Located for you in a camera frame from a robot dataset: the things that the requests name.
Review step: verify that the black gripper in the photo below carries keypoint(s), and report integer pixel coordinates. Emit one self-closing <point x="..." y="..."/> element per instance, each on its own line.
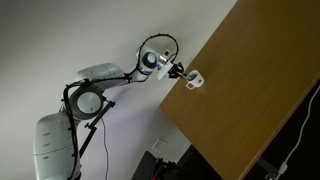
<point x="172" y="71"/>

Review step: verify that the clear pen with red tip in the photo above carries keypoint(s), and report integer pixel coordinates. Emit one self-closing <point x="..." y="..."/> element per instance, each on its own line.
<point x="185" y="77"/>

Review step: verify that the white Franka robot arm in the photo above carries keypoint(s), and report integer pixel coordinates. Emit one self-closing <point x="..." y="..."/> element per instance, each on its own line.
<point x="53" y="143"/>

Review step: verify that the grey metal table leg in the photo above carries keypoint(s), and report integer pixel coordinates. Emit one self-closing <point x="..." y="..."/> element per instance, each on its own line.
<point x="266" y="166"/>

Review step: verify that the white power adapter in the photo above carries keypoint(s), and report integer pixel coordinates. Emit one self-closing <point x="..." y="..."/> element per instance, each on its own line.
<point x="283" y="167"/>

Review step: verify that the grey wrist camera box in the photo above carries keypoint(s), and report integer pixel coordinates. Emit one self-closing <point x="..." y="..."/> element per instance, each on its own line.
<point x="165" y="53"/>

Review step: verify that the white wall socket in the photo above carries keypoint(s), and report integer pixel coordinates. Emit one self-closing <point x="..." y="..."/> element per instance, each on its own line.
<point x="159" y="145"/>

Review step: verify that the black camera stand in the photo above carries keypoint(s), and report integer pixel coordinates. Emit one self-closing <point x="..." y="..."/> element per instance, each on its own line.
<point x="96" y="121"/>

